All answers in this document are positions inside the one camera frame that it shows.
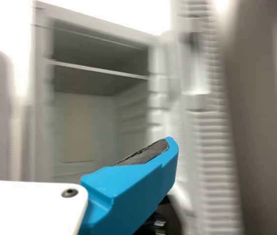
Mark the incubator door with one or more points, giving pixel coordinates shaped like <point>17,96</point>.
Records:
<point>209,147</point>

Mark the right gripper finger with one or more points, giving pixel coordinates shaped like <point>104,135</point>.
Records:
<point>128,191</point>

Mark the white incubator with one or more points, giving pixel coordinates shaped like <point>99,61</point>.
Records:
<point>84,122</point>

